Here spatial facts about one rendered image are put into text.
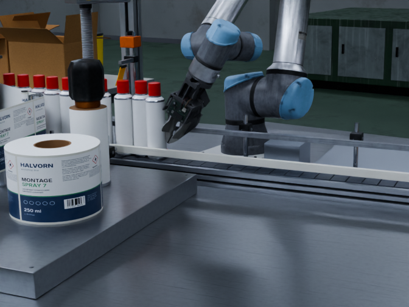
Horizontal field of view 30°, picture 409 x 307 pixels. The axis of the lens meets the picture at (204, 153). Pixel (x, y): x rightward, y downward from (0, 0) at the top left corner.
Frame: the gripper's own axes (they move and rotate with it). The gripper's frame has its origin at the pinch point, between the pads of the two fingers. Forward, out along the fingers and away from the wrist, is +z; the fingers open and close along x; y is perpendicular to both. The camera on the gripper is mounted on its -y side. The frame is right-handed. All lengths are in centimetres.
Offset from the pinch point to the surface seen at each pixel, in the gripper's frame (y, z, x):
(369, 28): -609, 63, -57
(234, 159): 5.0, -7.9, 18.9
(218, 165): 2.8, -2.8, 15.7
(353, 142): -2.8, -26.3, 41.1
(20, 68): -122, 75, -122
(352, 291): 54, -22, 60
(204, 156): 5.0, -3.8, 11.8
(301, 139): -2.8, -19.5, 29.6
